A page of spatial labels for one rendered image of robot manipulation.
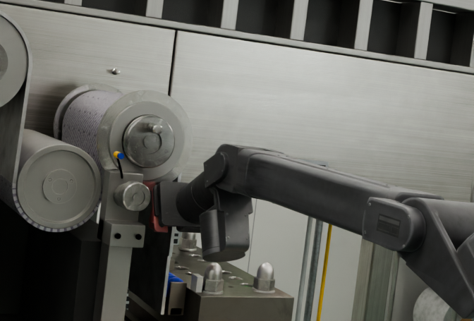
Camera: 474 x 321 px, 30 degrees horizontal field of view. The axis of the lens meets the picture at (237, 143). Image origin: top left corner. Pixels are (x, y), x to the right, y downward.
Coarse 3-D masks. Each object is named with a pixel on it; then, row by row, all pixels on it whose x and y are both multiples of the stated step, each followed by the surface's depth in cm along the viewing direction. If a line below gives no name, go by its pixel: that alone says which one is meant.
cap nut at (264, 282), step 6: (264, 264) 139; (258, 270) 139; (264, 270) 139; (270, 270) 139; (258, 276) 139; (264, 276) 139; (270, 276) 139; (258, 282) 139; (264, 282) 138; (270, 282) 139; (252, 288) 140; (258, 288) 139; (264, 288) 138; (270, 288) 139
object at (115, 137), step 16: (128, 112) 127; (144, 112) 128; (160, 112) 129; (112, 128) 126; (176, 128) 130; (112, 144) 126; (176, 144) 130; (128, 160) 127; (176, 160) 130; (144, 176) 128; (160, 176) 130
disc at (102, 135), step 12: (132, 96) 127; (144, 96) 128; (156, 96) 129; (168, 96) 130; (108, 108) 126; (120, 108) 126; (180, 108) 130; (108, 120) 126; (180, 120) 131; (108, 132) 126; (192, 132) 132; (96, 144) 126; (192, 144) 132; (108, 156) 126; (108, 168) 127; (180, 168) 131; (156, 180) 130; (168, 180) 131
